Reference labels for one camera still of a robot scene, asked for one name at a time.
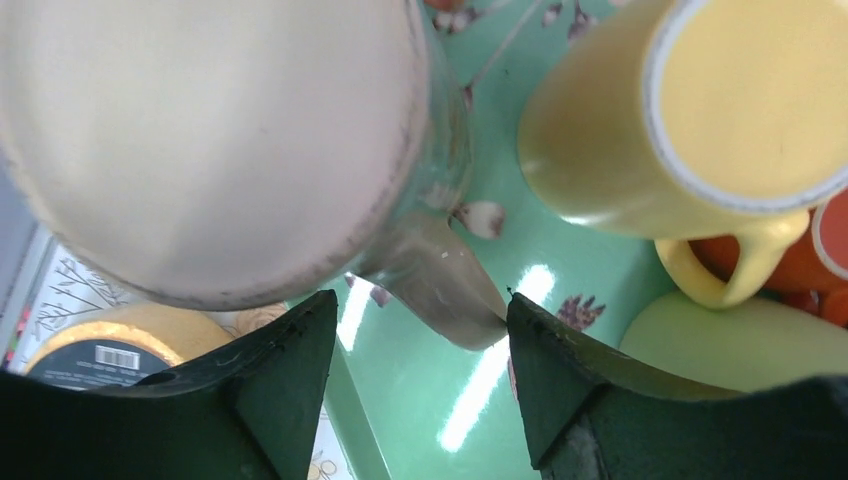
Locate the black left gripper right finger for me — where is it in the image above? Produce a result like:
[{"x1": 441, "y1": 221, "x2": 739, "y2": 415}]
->
[{"x1": 507, "y1": 294, "x2": 847, "y2": 479}]

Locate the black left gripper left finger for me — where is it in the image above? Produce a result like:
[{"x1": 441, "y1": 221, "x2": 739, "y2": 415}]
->
[{"x1": 1, "y1": 290, "x2": 338, "y2": 479}]

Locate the light green mug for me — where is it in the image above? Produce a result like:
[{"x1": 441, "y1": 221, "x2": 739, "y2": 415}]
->
[{"x1": 619, "y1": 292, "x2": 847, "y2": 392}]

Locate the cream floral mug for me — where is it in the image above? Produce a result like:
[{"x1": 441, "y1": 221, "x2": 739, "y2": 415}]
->
[{"x1": 1, "y1": 1, "x2": 506, "y2": 350}]

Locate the yellow mug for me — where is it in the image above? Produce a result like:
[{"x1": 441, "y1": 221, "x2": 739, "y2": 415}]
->
[{"x1": 518, "y1": 1, "x2": 847, "y2": 308}]

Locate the small orange mug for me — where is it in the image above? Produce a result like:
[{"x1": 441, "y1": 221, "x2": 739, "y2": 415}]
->
[{"x1": 688, "y1": 192, "x2": 848, "y2": 329}]

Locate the green floral tray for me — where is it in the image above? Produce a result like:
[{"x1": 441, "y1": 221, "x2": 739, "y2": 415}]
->
[{"x1": 307, "y1": 1, "x2": 672, "y2": 479}]

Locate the yellow tape roll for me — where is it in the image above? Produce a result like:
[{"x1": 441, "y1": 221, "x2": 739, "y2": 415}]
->
[{"x1": 23, "y1": 304, "x2": 233, "y2": 390}]

